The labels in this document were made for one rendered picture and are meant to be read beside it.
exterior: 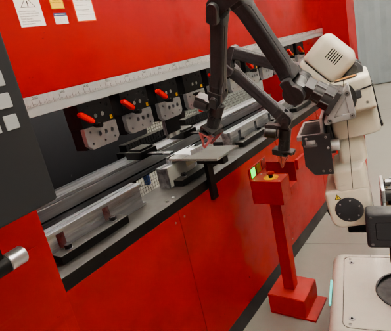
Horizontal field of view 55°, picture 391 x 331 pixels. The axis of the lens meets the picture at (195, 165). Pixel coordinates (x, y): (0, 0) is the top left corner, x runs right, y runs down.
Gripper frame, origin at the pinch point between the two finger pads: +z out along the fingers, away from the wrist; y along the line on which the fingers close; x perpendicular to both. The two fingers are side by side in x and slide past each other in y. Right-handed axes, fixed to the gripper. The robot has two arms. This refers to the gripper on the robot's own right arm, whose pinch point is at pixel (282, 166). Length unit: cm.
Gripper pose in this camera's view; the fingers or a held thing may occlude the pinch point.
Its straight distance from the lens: 191.4
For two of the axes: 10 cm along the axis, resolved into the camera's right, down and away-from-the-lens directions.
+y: -8.4, -2.0, 5.0
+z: 0.2, 9.1, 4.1
